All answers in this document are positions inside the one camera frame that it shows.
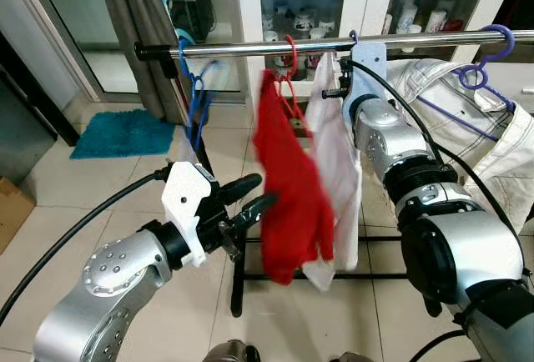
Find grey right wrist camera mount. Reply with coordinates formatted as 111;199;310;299
349;42;387;121

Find black desk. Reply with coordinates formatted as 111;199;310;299
0;33;82;186

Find white t-shirt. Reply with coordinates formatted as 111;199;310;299
302;52;362;292

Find white denim jacket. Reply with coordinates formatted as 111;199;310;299
385;58;534;234

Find white patterned mug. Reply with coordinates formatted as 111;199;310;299
292;8;319;34

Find teal floor mat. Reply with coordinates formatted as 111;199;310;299
69;110;176;160

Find white ceramic bottle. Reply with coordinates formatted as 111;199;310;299
396;0;419;34

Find red shirt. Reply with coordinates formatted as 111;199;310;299
253;70;335;286

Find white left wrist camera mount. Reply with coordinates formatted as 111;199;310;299
161;162;214;267

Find grey curtain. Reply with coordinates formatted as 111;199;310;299
96;0;186;125

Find bright blue hanger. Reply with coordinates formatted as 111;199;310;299
175;38;222;153

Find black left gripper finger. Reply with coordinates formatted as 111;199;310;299
236;193;278;228
213;173;264;206

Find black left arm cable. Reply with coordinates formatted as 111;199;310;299
0;170;168;329

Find small printed cardboard box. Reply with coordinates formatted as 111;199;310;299
0;177;36;254

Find clothes rack with silver rail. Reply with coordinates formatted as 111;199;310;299
135;30;534;319

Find red hanger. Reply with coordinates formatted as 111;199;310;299
274;35;311;133

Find robot right leg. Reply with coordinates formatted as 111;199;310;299
330;351;372;362

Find robot left leg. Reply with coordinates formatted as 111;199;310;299
204;339;261;362

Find robot leg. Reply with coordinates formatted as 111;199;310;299
204;339;261;362
330;351;372;362

